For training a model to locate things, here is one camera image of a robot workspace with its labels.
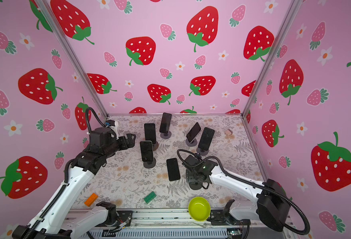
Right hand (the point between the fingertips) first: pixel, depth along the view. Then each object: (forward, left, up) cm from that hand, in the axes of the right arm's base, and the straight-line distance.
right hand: (192, 176), depth 82 cm
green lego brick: (-12, +22, -5) cm, 26 cm away
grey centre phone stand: (+25, +1, -4) cm, 26 cm away
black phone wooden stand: (+24, +30, +6) cm, 39 cm away
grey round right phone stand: (+21, -6, -7) cm, 23 cm away
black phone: (+10, +28, +5) cm, 31 cm away
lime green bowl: (-14, -5, -7) cm, 17 cm away
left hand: (+9, +34, +21) cm, 41 cm away
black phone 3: (+23, -7, +6) cm, 25 cm away
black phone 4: (+4, +12, -7) cm, 15 cm away
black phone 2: (+35, +22, +5) cm, 41 cm away
